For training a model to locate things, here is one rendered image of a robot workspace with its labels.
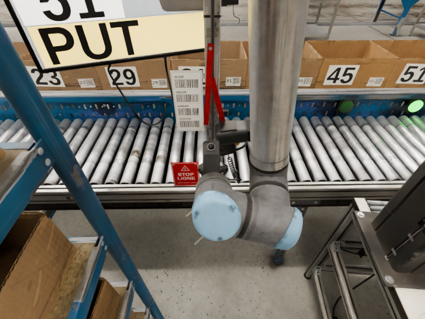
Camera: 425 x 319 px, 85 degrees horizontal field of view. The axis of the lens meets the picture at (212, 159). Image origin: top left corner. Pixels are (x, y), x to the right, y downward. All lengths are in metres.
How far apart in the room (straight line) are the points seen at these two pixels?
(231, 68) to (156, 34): 0.66
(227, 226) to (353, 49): 1.54
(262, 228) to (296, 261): 1.25
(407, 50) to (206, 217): 1.78
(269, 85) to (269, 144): 0.13
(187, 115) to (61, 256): 0.49
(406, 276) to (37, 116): 0.97
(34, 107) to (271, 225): 0.40
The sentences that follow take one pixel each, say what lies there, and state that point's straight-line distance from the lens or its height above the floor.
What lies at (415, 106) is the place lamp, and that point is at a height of 0.81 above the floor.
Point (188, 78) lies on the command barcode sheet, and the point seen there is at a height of 1.22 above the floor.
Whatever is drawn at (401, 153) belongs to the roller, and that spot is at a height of 0.75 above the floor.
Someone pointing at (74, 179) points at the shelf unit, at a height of 1.28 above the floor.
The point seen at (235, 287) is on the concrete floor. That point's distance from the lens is 1.58.
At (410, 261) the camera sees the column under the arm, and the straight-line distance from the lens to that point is 0.91.
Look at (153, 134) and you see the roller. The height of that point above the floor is 0.75.
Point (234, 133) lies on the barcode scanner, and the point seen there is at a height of 1.08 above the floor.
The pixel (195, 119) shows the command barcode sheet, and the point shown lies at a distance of 0.73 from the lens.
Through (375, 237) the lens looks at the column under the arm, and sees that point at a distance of 1.00.
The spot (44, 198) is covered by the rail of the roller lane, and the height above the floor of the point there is 0.70.
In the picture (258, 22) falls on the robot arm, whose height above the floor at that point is 1.41.
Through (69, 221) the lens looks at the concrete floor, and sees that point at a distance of 2.04.
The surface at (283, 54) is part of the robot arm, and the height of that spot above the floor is 1.37.
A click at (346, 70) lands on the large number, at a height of 0.99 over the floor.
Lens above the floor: 1.50
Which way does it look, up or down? 43 degrees down
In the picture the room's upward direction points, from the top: straight up
